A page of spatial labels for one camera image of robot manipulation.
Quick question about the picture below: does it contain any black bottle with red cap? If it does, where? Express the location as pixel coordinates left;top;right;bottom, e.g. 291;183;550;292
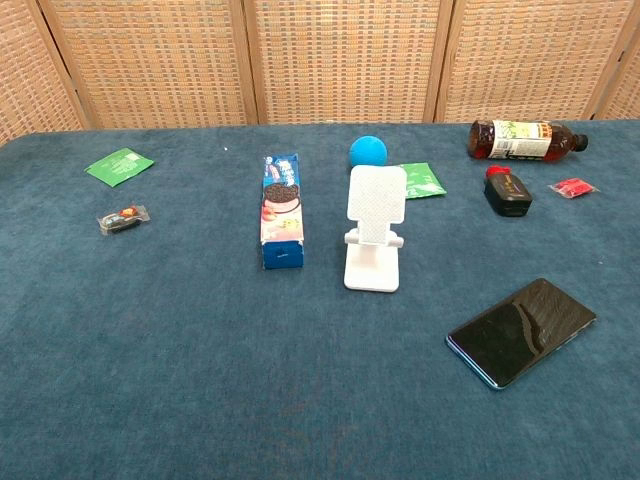
483;165;534;218

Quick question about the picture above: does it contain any blue Oreo cookie box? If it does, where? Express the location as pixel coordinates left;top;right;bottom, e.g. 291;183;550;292
258;152;306;271

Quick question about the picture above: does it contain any black smartphone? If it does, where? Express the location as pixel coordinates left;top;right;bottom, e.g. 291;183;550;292
445;277;598;391

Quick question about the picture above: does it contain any woven rattan folding screen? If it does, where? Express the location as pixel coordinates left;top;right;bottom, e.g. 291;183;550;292
0;0;640;147

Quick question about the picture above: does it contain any blue ball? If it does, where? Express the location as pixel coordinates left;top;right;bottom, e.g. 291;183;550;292
348;135;389;168

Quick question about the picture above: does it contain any red wrapped candy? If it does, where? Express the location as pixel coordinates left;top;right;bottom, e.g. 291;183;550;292
547;177;601;200

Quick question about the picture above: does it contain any dark wrapped snack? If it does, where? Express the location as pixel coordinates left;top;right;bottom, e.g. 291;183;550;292
96;202;152;236

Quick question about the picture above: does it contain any white phone stand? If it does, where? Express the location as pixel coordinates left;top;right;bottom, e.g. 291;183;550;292
343;163;409;293

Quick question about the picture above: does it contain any brown tea bottle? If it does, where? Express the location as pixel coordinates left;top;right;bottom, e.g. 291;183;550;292
467;119;590;165

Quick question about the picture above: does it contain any green sachet with white print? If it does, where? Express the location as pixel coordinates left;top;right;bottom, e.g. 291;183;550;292
398;161;447;201
83;147;155;189

